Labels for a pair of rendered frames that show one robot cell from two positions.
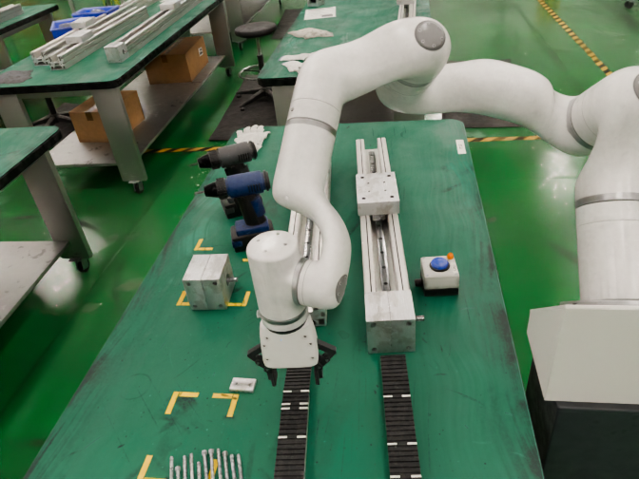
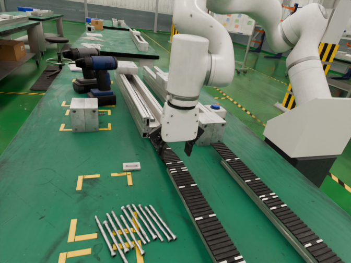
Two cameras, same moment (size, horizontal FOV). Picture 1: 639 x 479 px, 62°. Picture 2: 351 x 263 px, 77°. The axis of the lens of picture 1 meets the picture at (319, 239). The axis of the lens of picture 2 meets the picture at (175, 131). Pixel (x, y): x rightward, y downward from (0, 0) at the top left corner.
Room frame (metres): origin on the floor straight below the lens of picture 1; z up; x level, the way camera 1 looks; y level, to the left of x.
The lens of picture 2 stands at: (0.23, 0.35, 1.20)
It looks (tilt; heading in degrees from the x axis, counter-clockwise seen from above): 28 degrees down; 330
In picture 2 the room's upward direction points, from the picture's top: 8 degrees clockwise
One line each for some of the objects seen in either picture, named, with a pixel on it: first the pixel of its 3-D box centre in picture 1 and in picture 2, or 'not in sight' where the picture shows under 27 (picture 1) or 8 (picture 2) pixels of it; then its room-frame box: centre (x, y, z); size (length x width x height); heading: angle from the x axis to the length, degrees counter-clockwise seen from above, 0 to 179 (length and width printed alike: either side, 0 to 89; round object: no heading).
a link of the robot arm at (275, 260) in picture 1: (280, 275); (188, 64); (0.69, 0.07, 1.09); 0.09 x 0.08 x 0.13; 65
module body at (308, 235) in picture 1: (310, 216); (133, 91); (1.29, 0.02, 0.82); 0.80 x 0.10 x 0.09; 174
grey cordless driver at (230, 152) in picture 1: (227, 181); (80, 70); (1.43, 0.25, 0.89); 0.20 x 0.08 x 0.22; 107
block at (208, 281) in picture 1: (214, 281); (89, 114); (1.03, 0.27, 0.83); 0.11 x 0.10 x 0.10; 81
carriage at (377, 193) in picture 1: (377, 197); (169, 82); (1.27, -0.17, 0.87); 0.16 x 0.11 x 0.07; 174
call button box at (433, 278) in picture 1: (435, 275); (212, 113); (0.98, -0.27, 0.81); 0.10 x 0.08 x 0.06; 84
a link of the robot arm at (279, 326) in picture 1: (282, 311); (181, 97); (0.69, 0.08, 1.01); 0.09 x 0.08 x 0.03; 84
